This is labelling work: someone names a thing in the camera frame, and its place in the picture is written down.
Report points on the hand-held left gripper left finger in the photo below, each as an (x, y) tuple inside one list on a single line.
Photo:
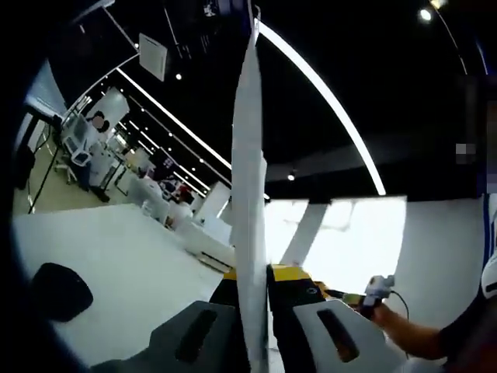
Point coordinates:
[(163, 342)]

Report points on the black tripod stand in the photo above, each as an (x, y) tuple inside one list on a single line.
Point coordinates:
[(44, 182)]

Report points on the blue white printed garment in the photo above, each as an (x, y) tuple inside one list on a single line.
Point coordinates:
[(490, 279)]

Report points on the black rounded object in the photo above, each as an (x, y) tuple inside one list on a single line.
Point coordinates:
[(62, 291)]

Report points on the ceiling air conditioner unit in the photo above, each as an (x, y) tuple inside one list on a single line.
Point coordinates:
[(153, 56)]

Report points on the white office chair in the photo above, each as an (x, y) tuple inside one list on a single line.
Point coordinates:
[(75, 147)]

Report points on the dark ceiling screen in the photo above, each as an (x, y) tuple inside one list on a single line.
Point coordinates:
[(202, 35)]

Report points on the long ceiling light strip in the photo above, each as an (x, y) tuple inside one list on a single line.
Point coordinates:
[(330, 97), (174, 120)]

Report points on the person's black shirt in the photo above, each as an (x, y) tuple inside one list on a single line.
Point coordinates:
[(473, 342)]

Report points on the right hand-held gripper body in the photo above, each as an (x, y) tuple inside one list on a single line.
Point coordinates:
[(378, 289)]

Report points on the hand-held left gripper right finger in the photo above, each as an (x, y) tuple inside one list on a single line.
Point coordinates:
[(306, 342)]

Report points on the white printer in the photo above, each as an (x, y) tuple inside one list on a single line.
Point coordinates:
[(202, 241)]

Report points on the white table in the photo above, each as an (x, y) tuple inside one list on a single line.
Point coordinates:
[(128, 252)]

